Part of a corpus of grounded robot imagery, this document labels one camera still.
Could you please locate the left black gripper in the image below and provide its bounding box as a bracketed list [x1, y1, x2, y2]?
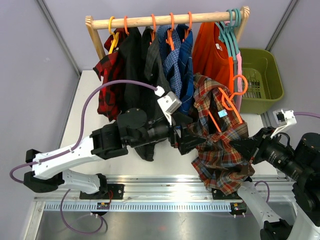
[129, 109, 206, 154]

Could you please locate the brown red plaid shirt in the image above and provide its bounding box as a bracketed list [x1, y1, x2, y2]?
[188, 73, 255, 196]

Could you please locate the orange hanger of plaid shirt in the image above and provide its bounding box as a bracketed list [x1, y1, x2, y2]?
[203, 77, 245, 134]

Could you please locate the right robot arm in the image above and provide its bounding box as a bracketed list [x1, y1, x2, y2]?
[226, 127, 320, 240]

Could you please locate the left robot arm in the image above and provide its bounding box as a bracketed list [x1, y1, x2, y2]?
[22, 108, 205, 200]

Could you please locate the dark pinstripe shirt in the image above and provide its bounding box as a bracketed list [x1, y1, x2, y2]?
[133, 26, 173, 162]

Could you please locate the light blue checked shirt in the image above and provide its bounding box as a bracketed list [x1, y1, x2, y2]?
[156, 25, 183, 98]

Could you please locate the red black plaid shirt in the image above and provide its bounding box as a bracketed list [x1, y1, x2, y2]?
[92, 27, 128, 123]

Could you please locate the orange t-shirt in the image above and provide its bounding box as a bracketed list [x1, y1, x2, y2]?
[192, 22, 234, 93]

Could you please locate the grey t-shirt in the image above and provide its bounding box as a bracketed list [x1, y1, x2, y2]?
[233, 52, 241, 76]

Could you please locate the pink t-shirt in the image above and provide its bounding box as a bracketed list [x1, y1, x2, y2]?
[223, 20, 244, 113]

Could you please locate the dark blue plaid shirt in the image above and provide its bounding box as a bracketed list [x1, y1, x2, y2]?
[176, 24, 194, 115]

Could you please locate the orange hanger of checked shirt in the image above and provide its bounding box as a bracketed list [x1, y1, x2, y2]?
[165, 12, 175, 51]

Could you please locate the teal hanger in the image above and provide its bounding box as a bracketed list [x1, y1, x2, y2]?
[214, 9, 238, 61]
[227, 8, 242, 54]
[218, 8, 241, 56]

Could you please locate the yellow plastic hanger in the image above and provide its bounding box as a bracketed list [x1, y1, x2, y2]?
[108, 16, 119, 54]

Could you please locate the orange hanger of pinstripe shirt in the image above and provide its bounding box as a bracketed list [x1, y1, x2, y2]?
[149, 13, 157, 45]

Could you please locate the orange hanger of blue shirt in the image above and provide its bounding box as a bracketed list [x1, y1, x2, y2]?
[182, 11, 192, 42]

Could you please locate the orange hanger of black shirt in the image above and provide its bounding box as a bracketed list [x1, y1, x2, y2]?
[123, 15, 130, 35]

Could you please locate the green plastic basket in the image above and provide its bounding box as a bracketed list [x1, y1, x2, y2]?
[240, 48, 284, 115]

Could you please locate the wooden clothes rack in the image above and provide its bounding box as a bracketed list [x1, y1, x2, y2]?
[84, 5, 250, 61]

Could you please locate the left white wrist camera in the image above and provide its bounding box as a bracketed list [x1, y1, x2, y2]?
[154, 86, 182, 126]

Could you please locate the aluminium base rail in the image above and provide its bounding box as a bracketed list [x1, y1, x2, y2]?
[32, 173, 296, 214]

